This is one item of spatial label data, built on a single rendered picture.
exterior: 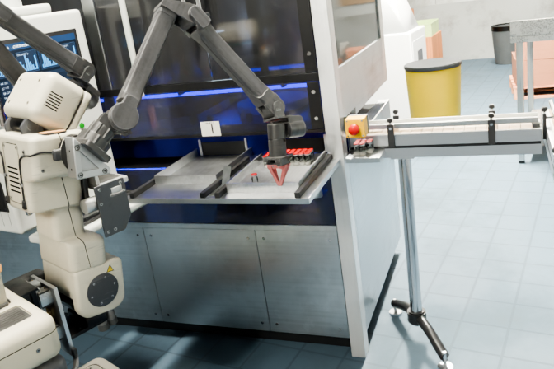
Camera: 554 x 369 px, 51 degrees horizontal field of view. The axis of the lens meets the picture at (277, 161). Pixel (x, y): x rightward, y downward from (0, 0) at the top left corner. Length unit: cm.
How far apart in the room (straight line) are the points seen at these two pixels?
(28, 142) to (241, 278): 123
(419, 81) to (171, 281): 290
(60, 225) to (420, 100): 364
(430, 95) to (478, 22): 489
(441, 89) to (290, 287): 280
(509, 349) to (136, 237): 166
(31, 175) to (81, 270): 33
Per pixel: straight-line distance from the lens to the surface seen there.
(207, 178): 211
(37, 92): 172
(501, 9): 963
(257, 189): 194
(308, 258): 240
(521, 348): 265
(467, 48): 978
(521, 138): 221
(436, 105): 492
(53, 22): 238
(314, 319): 255
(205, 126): 235
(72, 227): 183
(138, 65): 170
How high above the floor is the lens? 153
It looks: 17 degrees down
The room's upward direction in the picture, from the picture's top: 8 degrees counter-clockwise
